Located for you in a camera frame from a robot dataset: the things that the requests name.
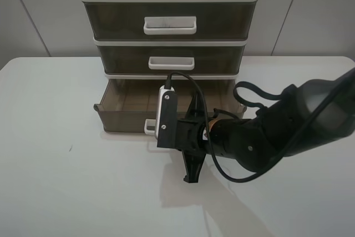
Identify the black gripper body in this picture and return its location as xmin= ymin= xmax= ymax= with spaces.
xmin=175 ymin=94 xmax=208 ymax=183

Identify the dark translucent drawer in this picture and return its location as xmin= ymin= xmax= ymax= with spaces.
xmin=84 ymin=2 xmax=256 ymax=41
xmin=98 ymin=46 xmax=244 ymax=75
xmin=94 ymin=79 xmax=247 ymax=133

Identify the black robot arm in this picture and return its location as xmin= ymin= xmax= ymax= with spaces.
xmin=175 ymin=70 xmax=354 ymax=183

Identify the white black wrist camera box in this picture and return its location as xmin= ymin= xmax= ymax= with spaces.
xmin=155 ymin=85 xmax=178 ymax=149

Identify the black camera cable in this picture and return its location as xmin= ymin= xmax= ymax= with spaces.
xmin=165 ymin=68 xmax=355 ymax=184

